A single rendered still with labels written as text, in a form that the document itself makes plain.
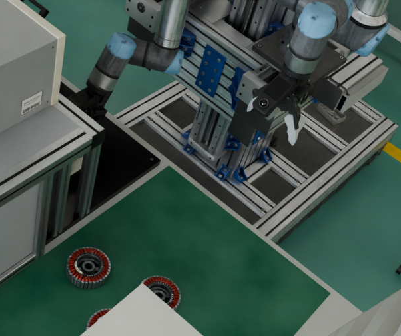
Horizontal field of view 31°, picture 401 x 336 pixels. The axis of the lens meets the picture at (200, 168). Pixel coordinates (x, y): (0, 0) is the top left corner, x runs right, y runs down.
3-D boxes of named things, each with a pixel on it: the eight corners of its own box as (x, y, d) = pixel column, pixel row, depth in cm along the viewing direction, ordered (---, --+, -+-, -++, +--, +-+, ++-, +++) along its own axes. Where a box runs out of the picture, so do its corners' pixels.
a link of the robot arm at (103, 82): (108, 79, 196) (88, 63, 199) (100, 93, 198) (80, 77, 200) (123, 80, 203) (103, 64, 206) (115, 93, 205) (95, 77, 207)
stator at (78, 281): (98, 249, 193) (100, 241, 191) (116, 282, 188) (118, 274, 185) (58, 261, 188) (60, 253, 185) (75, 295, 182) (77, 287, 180)
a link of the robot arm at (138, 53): (142, 63, 216) (140, 71, 206) (106, 53, 215) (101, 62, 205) (148, 37, 213) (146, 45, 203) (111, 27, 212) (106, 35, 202)
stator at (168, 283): (158, 275, 192) (160, 267, 189) (186, 304, 188) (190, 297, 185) (126, 297, 185) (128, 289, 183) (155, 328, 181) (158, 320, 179)
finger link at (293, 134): (312, 138, 179) (306, 103, 175) (299, 148, 175) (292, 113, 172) (302, 137, 181) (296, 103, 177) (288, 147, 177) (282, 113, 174)
